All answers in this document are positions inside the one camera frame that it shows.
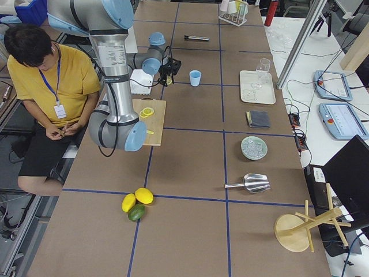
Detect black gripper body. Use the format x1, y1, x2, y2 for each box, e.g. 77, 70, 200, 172
159, 59, 182, 80

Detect steel muddler with black cap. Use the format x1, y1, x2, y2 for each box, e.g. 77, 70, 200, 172
184, 35, 210, 42

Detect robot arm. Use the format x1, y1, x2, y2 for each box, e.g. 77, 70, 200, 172
47, 0, 181, 151

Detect light blue cup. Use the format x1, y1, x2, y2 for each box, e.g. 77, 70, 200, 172
189, 70, 202, 87

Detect lemon slices on board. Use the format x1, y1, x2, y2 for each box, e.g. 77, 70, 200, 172
140, 107, 155, 118

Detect pink plastic cup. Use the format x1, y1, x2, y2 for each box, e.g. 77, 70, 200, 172
220, 0, 229, 13

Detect white plastic cup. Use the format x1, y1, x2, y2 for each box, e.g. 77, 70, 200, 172
227, 1, 237, 14

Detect green plastic cup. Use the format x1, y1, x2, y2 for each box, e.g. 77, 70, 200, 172
239, 1, 248, 17

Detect yellow plastic cup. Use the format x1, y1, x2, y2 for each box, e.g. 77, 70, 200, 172
236, 0, 243, 14

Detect yellow lemon upper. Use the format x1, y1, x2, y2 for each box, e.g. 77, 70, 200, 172
134, 188, 154, 204

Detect yellow lemon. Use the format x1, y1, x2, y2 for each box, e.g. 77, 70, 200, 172
134, 188, 154, 204
121, 193, 136, 213

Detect yellow lemon left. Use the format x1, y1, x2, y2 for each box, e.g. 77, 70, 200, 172
121, 193, 136, 213

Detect wooden cutting board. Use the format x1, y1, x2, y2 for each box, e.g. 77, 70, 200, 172
133, 99, 166, 146

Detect cream bear tray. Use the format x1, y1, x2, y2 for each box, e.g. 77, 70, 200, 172
239, 70, 276, 105

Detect clear wine glass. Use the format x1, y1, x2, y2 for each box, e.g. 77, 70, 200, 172
251, 58, 271, 89

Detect grey folded cloth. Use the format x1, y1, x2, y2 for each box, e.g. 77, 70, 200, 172
246, 110, 270, 128

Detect person in yellow shirt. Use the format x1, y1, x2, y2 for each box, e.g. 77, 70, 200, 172
4, 24, 100, 196

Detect green bowl of ice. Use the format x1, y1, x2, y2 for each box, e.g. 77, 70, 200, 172
240, 136, 268, 160

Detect red bottle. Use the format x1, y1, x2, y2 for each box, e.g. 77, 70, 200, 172
264, 0, 278, 27

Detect green lime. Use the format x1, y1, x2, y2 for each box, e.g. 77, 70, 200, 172
128, 204, 145, 222

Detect steel ice scoop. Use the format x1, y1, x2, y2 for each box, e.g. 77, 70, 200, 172
224, 173, 271, 194

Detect blue storage bin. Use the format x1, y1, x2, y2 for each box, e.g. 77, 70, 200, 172
15, 0, 47, 27

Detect teach pendant far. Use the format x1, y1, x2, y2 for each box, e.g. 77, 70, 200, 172
313, 70, 353, 101

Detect teach pendant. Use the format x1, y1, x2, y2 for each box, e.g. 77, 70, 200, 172
313, 70, 353, 101
318, 103, 368, 140

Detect teach pendant near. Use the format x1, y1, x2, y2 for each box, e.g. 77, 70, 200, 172
318, 103, 368, 140

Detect wooden mug tree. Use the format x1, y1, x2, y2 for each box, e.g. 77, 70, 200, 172
274, 183, 351, 252

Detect black monitor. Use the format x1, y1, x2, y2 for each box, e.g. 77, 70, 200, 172
304, 135, 368, 251

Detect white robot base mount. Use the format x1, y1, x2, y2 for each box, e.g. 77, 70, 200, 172
125, 27, 153, 95

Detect white wire cup rack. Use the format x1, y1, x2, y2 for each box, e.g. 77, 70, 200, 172
219, 10, 247, 27

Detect aluminium frame post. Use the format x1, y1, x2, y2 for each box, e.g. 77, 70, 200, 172
276, 0, 327, 89

